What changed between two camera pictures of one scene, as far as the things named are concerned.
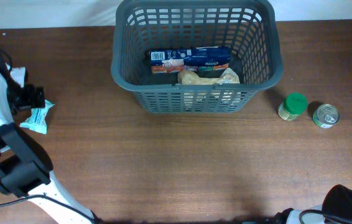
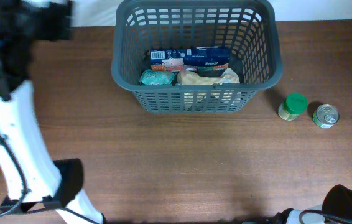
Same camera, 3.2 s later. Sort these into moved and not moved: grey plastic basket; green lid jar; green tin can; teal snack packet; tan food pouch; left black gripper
Moved: teal snack packet; left black gripper
Not moved: green tin can; grey plastic basket; green lid jar; tan food pouch
